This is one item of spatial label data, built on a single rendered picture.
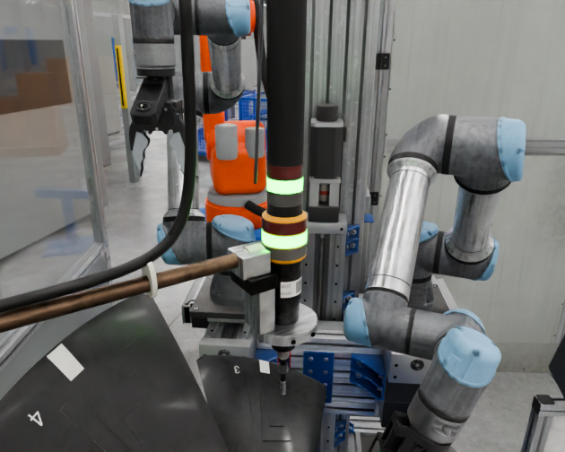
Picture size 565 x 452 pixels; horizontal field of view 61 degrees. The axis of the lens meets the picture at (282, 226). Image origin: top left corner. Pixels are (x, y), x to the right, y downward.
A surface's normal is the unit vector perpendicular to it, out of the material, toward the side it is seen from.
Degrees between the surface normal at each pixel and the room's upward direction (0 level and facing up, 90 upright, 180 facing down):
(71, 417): 57
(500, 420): 0
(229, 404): 10
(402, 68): 90
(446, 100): 90
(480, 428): 0
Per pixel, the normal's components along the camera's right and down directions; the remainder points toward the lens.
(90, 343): 0.60, -0.41
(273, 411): 0.19, -0.91
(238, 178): 0.21, 0.35
